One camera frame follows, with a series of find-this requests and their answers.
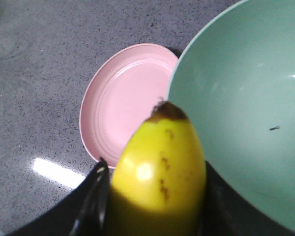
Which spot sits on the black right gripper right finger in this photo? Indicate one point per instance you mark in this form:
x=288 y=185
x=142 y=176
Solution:
x=226 y=213

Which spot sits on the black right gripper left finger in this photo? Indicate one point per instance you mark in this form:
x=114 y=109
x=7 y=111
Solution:
x=81 y=213

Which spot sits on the yellow banana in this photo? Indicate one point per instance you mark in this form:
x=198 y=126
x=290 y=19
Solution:
x=158 y=186

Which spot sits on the pink plate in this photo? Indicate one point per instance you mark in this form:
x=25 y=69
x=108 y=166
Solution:
x=121 y=96

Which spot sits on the green bowl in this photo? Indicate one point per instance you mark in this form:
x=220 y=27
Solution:
x=236 y=82

